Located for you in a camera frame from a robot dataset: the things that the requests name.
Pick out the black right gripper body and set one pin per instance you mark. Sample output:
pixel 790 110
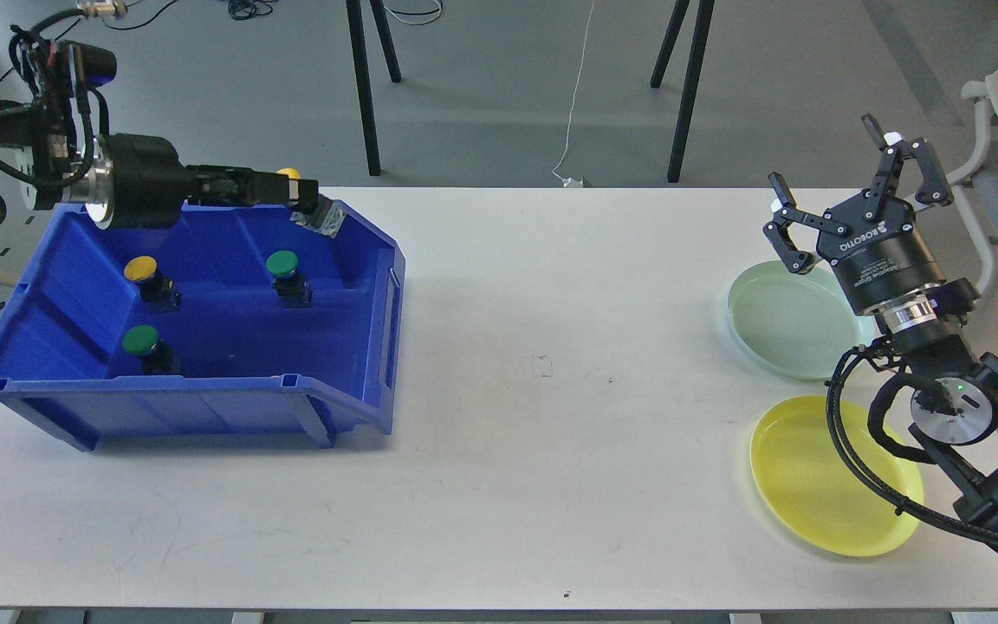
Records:
pixel 880 260

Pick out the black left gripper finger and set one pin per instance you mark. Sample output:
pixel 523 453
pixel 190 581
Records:
pixel 242 187

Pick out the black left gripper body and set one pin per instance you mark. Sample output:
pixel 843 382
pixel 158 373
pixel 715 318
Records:
pixel 136 182

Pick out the yellow push button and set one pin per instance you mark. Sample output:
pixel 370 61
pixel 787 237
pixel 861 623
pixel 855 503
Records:
pixel 157 291
pixel 310 208

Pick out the green push button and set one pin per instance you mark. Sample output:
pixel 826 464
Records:
pixel 155 355
pixel 287 281

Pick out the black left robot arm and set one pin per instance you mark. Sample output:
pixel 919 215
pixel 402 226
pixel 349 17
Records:
pixel 59 144

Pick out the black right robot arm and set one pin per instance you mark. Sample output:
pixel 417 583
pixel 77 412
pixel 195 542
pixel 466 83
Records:
pixel 940 405

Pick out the pale green plate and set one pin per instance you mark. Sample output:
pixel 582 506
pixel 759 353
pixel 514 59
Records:
pixel 795 326

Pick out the yellow plate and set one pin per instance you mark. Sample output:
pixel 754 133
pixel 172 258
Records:
pixel 808 488

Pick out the blue plastic storage bin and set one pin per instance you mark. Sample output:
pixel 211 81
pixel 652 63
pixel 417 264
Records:
pixel 247 364

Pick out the black tripod leg pair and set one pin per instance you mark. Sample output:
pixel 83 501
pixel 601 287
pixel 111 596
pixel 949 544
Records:
pixel 362 71
pixel 692 75

